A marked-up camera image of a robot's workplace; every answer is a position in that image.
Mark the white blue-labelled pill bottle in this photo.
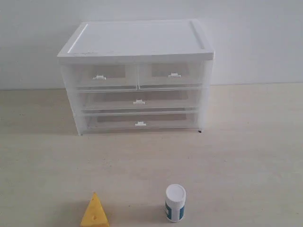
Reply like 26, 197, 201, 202
165, 184, 187, 223

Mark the clear wide drawer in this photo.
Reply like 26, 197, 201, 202
79, 89, 201, 112
84, 111, 200, 131

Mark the white plastic drawer cabinet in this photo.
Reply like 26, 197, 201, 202
57, 19, 215, 135

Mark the clear middle wide drawer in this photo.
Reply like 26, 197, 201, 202
79, 89, 201, 112

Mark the yellow cheese wedge toy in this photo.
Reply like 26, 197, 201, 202
80, 192, 109, 227

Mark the clear bottom wide drawer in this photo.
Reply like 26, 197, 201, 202
84, 111, 200, 131

